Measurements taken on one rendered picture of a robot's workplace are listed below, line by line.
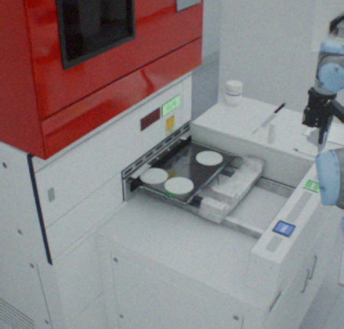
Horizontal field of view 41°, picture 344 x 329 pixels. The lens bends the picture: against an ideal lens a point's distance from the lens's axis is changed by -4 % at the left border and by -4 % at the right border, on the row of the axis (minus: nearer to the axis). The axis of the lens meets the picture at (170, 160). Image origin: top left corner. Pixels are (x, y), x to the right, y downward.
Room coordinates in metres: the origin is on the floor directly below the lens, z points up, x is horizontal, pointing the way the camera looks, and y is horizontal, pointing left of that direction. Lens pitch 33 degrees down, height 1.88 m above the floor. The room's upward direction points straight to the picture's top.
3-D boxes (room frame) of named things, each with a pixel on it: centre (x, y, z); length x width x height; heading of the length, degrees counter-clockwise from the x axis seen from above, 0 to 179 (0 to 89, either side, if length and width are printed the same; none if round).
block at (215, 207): (1.27, -0.14, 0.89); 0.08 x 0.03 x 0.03; 57
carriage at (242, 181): (1.40, -0.23, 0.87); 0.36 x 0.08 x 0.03; 147
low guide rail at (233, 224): (1.31, -0.13, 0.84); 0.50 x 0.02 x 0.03; 57
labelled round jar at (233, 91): (1.92, -0.27, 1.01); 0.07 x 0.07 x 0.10
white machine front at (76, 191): (1.40, 0.15, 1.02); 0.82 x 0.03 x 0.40; 147
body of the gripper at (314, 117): (1.30, -0.46, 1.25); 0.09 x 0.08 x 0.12; 57
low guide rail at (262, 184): (1.53, -0.28, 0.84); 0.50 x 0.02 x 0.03; 57
